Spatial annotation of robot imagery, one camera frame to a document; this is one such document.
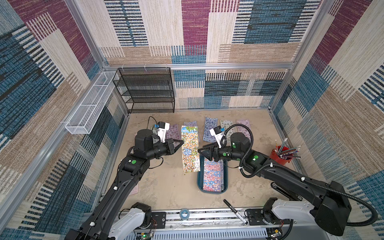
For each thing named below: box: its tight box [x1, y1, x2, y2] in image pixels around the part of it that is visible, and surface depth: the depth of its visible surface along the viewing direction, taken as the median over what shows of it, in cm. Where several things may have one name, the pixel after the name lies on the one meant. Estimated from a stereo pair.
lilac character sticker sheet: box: [236, 119, 251, 141], surface depth 113 cm
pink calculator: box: [129, 183, 139, 196], surface depth 83 cm
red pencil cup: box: [270, 145, 293, 165], surface depth 89 cm
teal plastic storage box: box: [197, 154, 229, 195], surface depth 85 cm
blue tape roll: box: [179, 208, 190, 220], surface depth 77 cm
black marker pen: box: [223, 199, 249, 225], surface depth 76 cm
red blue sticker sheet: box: [203, 158, 225, 193], surface depth 87 cm
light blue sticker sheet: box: [183, 120, 198, 127], surface depth 114 cm
